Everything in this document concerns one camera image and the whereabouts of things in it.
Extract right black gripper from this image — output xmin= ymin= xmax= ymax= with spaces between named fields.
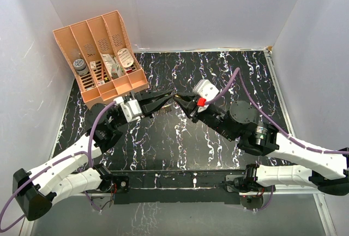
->
xmin=174 ymin=93 xmax=237 ymax=142

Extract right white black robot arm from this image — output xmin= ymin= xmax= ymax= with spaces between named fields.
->
xmin=174 ymin=94 xmax=348 ymax=196

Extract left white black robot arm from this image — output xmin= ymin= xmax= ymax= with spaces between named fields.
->
xmin=13 ymin=90 xmax=172 ymax=221

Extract white paper packets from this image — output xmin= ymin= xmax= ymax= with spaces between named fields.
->
xmin=101 ymin=54 xmax=125 ymax=79

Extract white oval packet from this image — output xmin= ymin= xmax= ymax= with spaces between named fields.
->
xmin=117 ymin=48 xmax=134 ymax=68

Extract small white card box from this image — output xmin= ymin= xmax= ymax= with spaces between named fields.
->
xmin=90 ymin=61 xmax=99 ymax=70

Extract peach plastic desk organizer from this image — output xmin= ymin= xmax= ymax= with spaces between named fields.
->
xmin=53 ymin=10 xmax=148 ymax=108

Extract grey round tin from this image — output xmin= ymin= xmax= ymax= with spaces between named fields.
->
xmin=73 ymin=58 xmax=89 ymax=76

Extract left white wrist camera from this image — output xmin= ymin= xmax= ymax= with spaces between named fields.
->
xmin=113 ymin=96 xmax=143 ymax=123

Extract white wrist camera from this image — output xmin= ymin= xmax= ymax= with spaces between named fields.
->
xmin=113 ymin=96 xmax=143 ymax=123
xmin=192 ymin=80 xmax=219 ymax=101

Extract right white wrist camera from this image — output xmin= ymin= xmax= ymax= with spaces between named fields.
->
xmin=192 ymin=80 xmax=219 ymax=101

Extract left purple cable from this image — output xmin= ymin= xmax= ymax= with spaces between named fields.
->
xmin=0 ymin=101 xmax=118 ymax=231

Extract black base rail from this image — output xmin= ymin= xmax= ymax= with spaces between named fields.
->
xmin=112 ymin=170 xmax=244 ymax=204

